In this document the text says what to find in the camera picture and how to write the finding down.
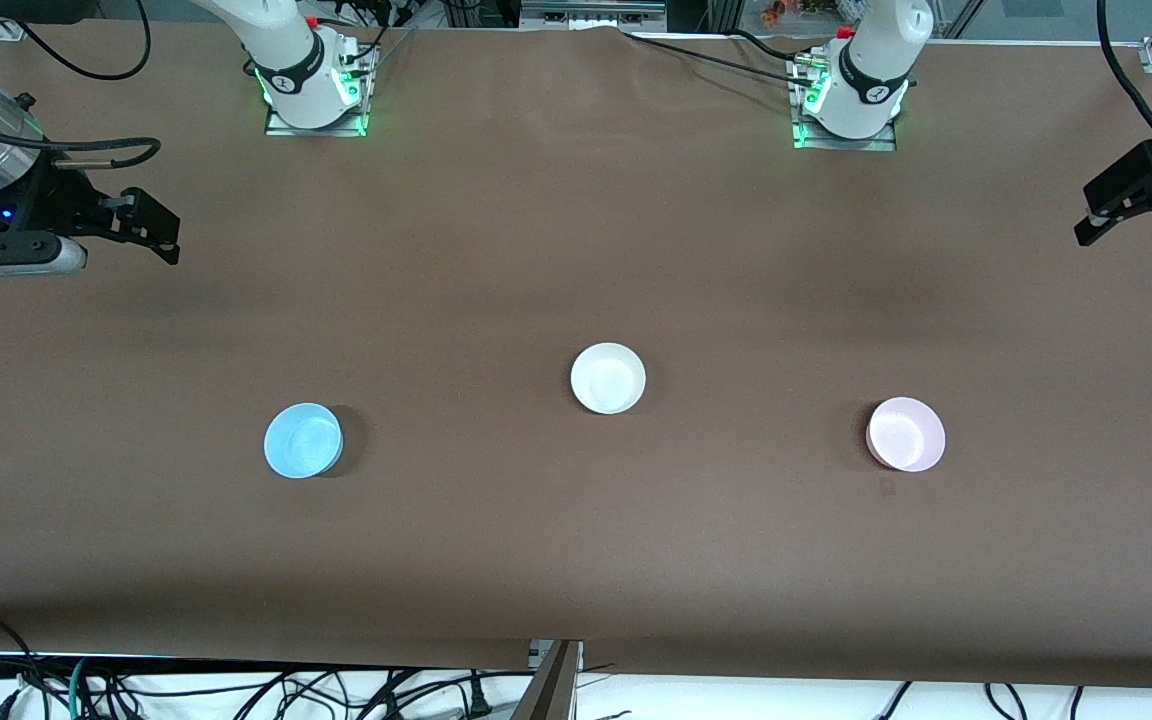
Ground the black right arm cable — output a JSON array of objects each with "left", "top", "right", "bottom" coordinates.
[{"left": 0, "top": 0, "right": 163, "bottom": 169}]

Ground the pink bowl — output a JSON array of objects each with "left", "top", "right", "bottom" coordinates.
[{"left": 865, "top": 396, "right": 947, "bottom": 473}]

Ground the aluminium frame post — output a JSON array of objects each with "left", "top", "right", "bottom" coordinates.
[{"left": 511, "top": 640, "right": 584, "bottom": 720}]

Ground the white bowl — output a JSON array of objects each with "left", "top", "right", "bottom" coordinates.
[{"left": 570, "top": 342, "right": 648, "bottom": 416}]

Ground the black cable on table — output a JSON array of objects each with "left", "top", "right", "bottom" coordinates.
[{"left": 620, "top": 28, "right": 809, "bottom": 81}]

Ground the teal cable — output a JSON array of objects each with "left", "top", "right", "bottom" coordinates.
[{"left": 68, "top": 657, "right": 99, "bottom": 720}]

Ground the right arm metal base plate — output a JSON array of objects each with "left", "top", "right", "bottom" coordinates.
[{"left": 264, "top": 40, "right": 371, "bottom": 138}]

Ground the blue bowl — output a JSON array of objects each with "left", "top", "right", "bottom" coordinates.
[{"left": 263, "top": 402, "right": 345, "bottom": 480}]

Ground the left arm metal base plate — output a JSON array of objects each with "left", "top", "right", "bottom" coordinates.
[{"left": 791, "top": 55, "right": 899, "bottom": 153}]

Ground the grey metal box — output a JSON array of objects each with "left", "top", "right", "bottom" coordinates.
[{"left": 519, "top": 0, "right": 669, "bottom": 33}]

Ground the brown table cover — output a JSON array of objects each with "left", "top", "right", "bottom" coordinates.
[{"left": 0, "top": 18, "right": 1152, "bottom": 691}]

